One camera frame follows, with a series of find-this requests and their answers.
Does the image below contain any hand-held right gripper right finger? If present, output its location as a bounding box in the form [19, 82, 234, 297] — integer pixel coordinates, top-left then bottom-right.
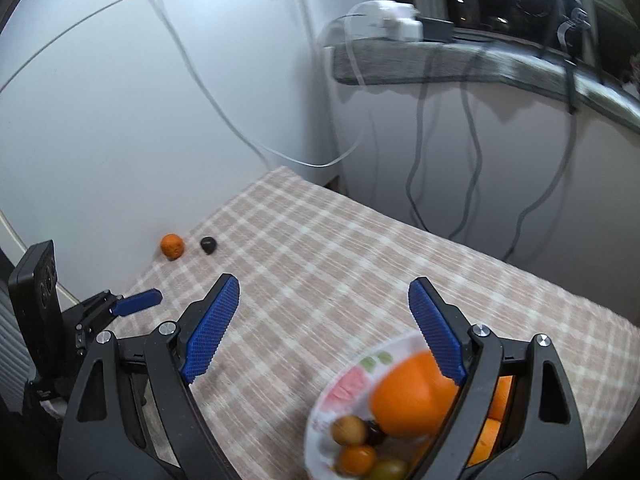
[408, 276, 589, 480]

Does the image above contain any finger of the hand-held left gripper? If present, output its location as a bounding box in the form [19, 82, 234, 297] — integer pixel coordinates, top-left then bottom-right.
[77, 288, 164, 334]

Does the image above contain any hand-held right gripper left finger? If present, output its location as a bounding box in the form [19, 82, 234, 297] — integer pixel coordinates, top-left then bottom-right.
[57, 273, 241, 480]

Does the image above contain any large orange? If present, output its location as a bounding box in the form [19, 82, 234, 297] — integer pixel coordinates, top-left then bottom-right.
[370, 351, 461, 438]

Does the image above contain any white printed plate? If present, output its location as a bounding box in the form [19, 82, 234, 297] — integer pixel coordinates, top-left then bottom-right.
[304, 330, 516, 480]

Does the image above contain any grey ribbed panel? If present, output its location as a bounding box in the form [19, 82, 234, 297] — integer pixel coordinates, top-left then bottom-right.
[0, 280, 28, 411]

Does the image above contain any small mandarin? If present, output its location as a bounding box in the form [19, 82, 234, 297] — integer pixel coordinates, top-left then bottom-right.
[160, 233, 186, 261]

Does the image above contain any plaid beige cloth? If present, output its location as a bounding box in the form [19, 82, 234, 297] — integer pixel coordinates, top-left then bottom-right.
[112, 166, 640, 480]

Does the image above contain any yellowish brown small fruit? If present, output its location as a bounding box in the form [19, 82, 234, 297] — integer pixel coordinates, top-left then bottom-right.
[331, 415, 368, 447]

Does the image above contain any green small fruit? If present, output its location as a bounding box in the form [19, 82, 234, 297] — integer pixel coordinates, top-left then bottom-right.
[370, 459, 411, 480]

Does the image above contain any small orange tomato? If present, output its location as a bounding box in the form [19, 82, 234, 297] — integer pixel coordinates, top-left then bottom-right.
[336, 445, 378, 477]

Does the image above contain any black power adapter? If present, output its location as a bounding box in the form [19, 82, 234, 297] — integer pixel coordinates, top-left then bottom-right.
[420, 16, 457, 42]

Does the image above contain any white charger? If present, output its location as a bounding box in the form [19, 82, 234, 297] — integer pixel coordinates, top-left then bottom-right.
[350, 0, 423, 43]

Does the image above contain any white cable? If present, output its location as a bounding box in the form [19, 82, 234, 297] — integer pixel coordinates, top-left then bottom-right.
[147, 0, 366, 168]

